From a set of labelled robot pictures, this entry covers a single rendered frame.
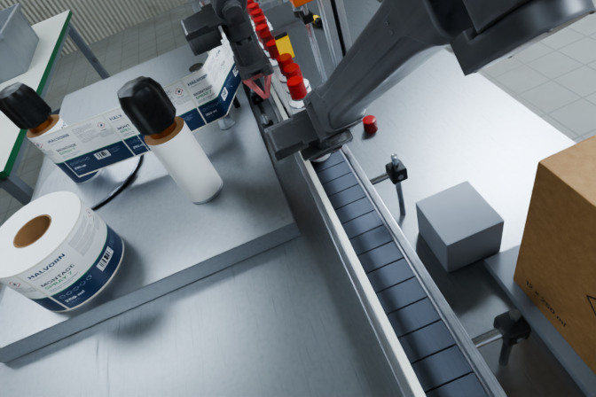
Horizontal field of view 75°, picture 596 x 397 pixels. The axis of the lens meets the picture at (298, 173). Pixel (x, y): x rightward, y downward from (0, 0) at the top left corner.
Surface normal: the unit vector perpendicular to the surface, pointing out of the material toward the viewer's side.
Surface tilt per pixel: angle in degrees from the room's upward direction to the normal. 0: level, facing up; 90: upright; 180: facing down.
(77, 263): 90
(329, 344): 0
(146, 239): 0
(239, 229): 0
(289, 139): 46
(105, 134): 90
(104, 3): 90
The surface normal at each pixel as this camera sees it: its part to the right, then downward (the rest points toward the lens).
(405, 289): -0.28, -0.67
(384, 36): -0.90, 0.40
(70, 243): 0.88, 0.10
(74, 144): 0.18, 0.67
